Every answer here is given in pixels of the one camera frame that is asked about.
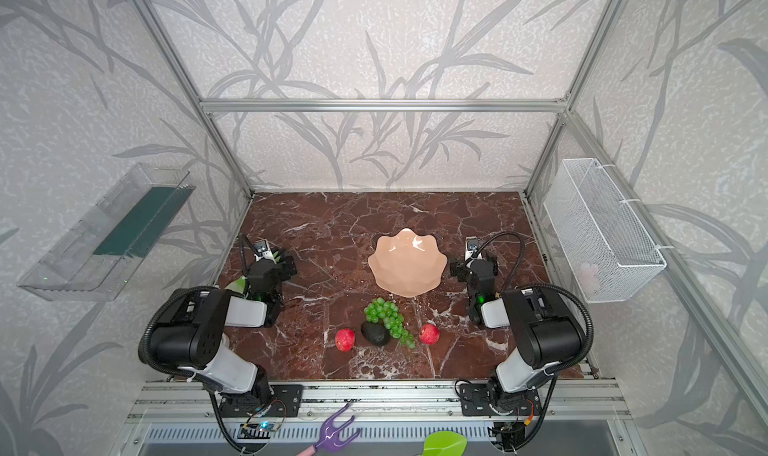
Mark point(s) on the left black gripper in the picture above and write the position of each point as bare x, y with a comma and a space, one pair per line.
276, 264

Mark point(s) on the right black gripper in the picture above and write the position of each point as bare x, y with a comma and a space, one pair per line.
471, 265

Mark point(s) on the red fake apple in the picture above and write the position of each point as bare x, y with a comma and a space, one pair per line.
345, 339
429, 334

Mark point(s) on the green fake grape bunch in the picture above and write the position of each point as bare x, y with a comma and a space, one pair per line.
388, 314

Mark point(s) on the dark fake avocado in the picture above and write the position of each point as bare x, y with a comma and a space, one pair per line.
375, 333

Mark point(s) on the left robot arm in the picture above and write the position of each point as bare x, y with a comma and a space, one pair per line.
185, 337

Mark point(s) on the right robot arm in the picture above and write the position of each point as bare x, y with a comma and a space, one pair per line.
551, 328

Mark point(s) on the pink scalloped fruit bowl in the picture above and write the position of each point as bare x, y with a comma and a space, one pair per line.
407, 264

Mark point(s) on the pink item in basket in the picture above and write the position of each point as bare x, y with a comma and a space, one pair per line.
589, 278

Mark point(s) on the purple plastic hand rake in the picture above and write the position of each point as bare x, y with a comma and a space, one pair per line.
330, 435

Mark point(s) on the green plastic trowel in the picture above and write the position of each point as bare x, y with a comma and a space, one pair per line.
444, 443

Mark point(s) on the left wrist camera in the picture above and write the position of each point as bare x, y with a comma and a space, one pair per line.
262, 250

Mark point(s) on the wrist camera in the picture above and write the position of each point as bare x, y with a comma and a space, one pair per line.
262, 250
472, 244

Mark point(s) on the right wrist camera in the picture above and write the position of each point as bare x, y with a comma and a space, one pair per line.
472, 244

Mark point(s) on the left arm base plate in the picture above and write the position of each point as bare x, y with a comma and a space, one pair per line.
281, 400

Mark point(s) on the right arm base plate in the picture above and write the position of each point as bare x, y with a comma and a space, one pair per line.
489, 399

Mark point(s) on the white wire mesh basket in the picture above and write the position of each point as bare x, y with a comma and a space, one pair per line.
595, 223

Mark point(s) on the aluminium front rail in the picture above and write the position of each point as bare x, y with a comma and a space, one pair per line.
391, 400

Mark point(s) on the clear plastic wall shelf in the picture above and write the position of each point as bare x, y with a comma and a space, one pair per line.
95, 259

